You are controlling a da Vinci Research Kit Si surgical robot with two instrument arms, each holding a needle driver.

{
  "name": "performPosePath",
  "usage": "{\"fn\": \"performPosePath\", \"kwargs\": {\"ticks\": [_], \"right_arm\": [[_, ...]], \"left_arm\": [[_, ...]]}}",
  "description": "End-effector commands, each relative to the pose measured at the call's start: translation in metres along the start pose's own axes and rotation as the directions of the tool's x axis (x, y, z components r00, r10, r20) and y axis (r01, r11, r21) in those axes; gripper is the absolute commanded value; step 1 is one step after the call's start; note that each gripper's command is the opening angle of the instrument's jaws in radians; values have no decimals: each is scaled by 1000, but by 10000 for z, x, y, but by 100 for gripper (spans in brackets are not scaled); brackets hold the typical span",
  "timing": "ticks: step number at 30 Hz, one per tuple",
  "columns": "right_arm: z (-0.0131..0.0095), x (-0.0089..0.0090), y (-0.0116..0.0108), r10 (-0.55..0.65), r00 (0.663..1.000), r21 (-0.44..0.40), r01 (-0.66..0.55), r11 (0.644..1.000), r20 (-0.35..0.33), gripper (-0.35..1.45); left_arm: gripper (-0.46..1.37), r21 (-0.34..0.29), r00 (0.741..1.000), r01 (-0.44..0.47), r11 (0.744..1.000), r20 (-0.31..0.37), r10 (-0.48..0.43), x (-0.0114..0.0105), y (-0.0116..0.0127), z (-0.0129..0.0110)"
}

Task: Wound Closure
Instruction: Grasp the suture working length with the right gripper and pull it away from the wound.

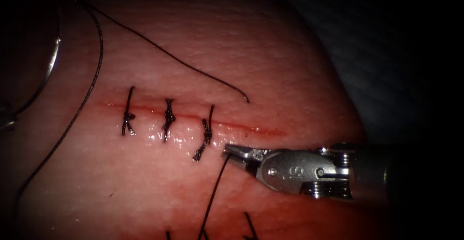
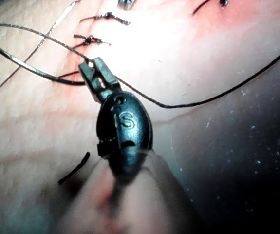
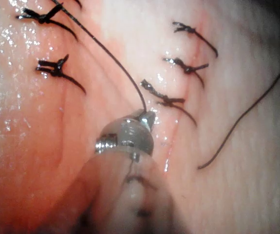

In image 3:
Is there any right arm needle driver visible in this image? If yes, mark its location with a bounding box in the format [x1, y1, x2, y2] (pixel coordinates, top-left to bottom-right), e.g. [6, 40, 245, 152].
[94, 114, 155, 162]

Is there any right arm needle driver jaw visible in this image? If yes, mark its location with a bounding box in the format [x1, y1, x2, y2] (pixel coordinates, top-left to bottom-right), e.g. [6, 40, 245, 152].
[141, 111, 157, 130]
[132, 109, 147, 120]

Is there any black thread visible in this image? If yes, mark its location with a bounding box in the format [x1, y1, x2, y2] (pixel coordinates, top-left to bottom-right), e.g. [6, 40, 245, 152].
[51, 0, 280, 170]

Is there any tissue pad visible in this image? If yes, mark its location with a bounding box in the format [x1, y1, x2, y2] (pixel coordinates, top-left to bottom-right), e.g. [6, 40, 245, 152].
[0, 0, 280, 234]

